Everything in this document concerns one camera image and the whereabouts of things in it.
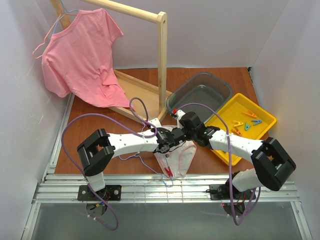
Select teal transparent plastic tub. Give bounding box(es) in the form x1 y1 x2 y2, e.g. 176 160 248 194
166 72 233 122

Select aluminium mounting rail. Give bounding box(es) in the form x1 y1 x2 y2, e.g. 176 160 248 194
32 173 301 205

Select red clothespin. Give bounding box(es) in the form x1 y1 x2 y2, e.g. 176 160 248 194
164 167 173 178

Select yellow plastic tray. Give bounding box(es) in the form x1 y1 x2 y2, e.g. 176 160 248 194
205 93 277 166

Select white pink-trimmed underwear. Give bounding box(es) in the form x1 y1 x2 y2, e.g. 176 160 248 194
153 124 197 179

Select orange clothespin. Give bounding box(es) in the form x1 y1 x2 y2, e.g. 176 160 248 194
243 110 257 119
231 129 242 137

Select wooden clothes rack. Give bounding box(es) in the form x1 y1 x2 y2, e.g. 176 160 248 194
49 0 173 126

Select yellow clothespin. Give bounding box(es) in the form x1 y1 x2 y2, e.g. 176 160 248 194
232 120 244 127

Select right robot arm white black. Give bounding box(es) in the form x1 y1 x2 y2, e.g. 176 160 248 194
177 110 297 197

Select blue clothespin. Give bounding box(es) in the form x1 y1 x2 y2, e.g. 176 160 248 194
252 119 263 126

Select pink wire hanger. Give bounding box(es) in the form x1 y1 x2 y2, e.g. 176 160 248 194
32 7 79 60

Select light blue wire hanger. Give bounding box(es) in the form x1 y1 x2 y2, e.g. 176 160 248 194
118 113 175 188

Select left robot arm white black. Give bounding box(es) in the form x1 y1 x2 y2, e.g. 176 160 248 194
77 127 187 192

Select pink t-shirt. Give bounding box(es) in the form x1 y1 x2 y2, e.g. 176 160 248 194
41 8 129 108

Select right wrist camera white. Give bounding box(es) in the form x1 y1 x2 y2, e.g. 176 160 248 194
171 109 186 121

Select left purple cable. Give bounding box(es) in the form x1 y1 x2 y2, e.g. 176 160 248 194
61 97 157 181

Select green clothespin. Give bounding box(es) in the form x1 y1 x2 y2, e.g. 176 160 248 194
244 122 251 131

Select orange clothespin near front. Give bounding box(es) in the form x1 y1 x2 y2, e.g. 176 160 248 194
231 129 242 137

